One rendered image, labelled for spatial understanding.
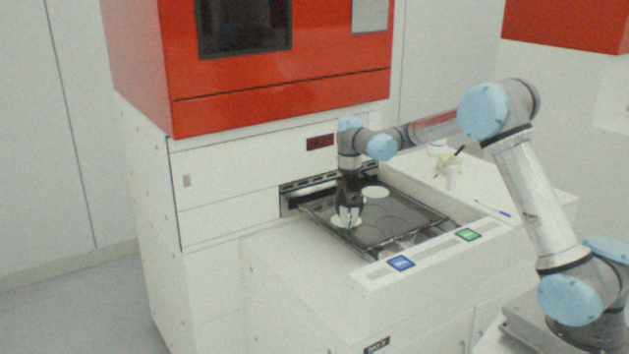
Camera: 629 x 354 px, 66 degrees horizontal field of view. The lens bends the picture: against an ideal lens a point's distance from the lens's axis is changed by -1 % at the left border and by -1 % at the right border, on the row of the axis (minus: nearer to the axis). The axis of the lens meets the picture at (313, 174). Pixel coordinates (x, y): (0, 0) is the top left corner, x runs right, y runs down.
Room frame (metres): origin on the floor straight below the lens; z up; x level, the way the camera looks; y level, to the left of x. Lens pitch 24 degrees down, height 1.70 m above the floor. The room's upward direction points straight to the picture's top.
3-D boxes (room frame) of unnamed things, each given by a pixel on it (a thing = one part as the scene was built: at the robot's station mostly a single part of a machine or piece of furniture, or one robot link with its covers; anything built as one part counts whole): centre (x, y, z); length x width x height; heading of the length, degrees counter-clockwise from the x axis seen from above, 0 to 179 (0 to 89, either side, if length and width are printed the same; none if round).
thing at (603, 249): (0.92, -0.65, 1.05); 0.13 x 0.12 x 0.14; 130
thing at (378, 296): (1.16, -0.34, 0.89); 0.55 x 0.09 x 0.14; 123
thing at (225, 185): (1.58, 0.09, 1.02); 0.82 x 0.03 x 0.40; 123
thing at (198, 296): (1.87, 0.27, 0.41); 0.82 x 0.71 x 0.82; 123
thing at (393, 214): (1.50, -0.20, 0.90); 0.34 x 0.34 x 0.01; 33
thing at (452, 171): (1.54, -0.46, 1.03); 0.06 x 0.04 x 0.13; 33
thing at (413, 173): (1.63, -0.57, 0.89); 0.62 x 0.35 x 0.14; 33
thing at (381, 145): (1.32, -0.19, 1.21); 0.11 x 0.11 x 0.08; 40
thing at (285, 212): (1.67, -0.07, 0.89); 0.44 x 0.02 x 0.10; 123
